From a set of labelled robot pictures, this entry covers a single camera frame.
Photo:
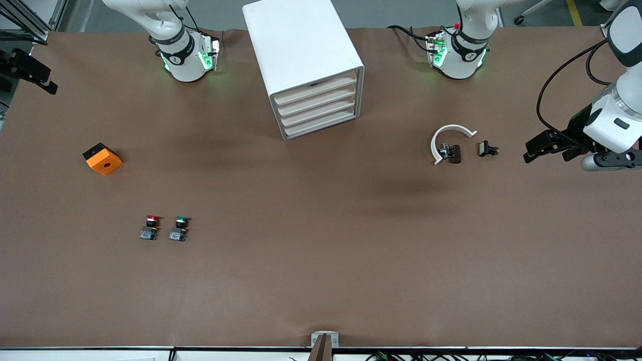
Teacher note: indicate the orange box with hole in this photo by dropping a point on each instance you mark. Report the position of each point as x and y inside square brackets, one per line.
[104, 163]

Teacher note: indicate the white curved plastic piece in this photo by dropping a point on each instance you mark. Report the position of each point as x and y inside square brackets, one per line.
[434, 146]

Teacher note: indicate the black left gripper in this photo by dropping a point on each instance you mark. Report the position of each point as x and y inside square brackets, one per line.
[575, 129]

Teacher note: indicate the green push button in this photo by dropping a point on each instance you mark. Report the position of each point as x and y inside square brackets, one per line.
[177, 234]

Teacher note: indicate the aluminium frame profile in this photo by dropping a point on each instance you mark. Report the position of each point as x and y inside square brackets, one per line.
[37, 32]
[606, 31]

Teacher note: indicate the small black clip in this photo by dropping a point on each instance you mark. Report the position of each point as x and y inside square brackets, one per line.
[484, 149]

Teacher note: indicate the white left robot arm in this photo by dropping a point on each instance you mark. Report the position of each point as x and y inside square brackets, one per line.
[609, 123]

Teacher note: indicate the small black brown part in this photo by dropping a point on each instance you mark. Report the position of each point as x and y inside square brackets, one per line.
[454, 154]

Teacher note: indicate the white drawer cabinet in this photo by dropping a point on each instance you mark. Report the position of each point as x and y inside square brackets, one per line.
[296, 45]

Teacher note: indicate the brown paper table cover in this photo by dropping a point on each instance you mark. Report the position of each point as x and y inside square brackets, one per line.
[321, 250]

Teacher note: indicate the grey metal bracket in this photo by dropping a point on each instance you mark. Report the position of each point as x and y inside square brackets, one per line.
[316, 338]

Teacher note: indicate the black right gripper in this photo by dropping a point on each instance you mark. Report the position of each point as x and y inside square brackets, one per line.
[15, 61]

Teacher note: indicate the red push button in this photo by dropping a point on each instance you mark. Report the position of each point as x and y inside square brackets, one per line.
[149, 233]

